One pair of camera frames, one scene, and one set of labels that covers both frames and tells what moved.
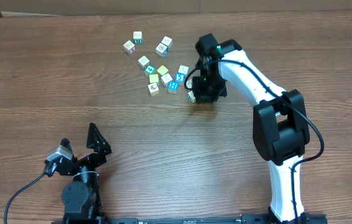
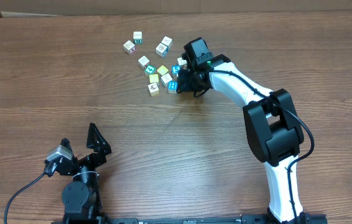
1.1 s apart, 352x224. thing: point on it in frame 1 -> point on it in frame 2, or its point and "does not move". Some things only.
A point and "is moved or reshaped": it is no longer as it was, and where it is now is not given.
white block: x=165 y=79 does not move
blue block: x=173 y=86 does not move
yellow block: x=162 y=70 does not move
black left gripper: x=83 y=160 does not move
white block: x=183 y=69 is moved or reshaped
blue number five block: x=180 y=77 is moved or reshaped
